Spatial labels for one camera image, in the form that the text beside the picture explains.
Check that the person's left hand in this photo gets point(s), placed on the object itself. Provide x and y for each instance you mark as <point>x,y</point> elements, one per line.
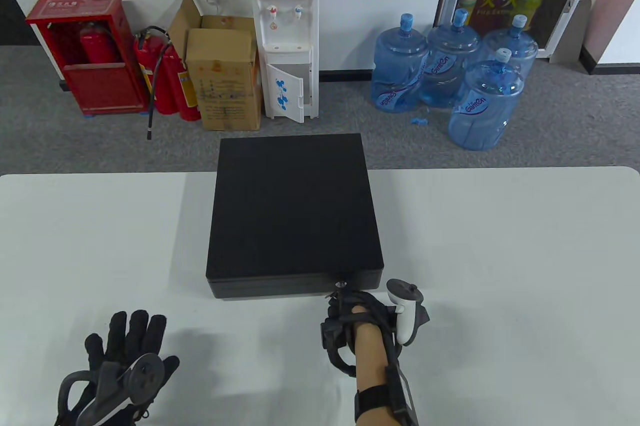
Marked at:
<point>132,336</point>

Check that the person's right forearm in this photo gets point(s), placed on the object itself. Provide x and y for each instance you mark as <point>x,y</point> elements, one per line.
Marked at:
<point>372,356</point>

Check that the person's right hand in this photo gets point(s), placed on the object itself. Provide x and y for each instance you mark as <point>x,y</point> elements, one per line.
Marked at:
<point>345,306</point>

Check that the red fire extinguisher cabinet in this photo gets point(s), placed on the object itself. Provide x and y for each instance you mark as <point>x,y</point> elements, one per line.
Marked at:
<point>100,91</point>

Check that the grey white tracking controller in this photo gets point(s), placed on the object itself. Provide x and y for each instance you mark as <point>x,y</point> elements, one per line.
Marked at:
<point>147,375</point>
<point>407,316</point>

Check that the black cash drawer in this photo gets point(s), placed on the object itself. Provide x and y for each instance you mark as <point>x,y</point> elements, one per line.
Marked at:
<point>295,206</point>

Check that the red extinguisher inside cabinet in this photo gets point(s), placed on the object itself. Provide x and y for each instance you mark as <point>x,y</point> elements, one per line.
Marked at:
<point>97,46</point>

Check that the open brown cardboard box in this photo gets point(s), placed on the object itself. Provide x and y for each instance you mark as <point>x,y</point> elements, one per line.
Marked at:
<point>182,21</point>

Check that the closed brown cardboard box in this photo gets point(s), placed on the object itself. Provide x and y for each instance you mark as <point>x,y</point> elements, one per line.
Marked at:
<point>225,81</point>

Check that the silver drawer key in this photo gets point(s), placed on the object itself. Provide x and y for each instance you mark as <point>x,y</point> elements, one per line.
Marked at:
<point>341,285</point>

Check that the small blue plastic cap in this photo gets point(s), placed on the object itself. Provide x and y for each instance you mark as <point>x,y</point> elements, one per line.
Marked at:
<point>419,122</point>

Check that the white water dispenser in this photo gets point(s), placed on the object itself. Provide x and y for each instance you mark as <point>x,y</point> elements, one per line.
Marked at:
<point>285,46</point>

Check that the blue water jug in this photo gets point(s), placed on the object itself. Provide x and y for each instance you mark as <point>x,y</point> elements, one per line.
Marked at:
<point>397,66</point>
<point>445,46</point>
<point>480,116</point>
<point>515,46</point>

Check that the red fire extinguisher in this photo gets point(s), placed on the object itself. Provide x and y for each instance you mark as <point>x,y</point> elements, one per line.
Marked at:
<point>187,96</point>
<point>145,64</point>

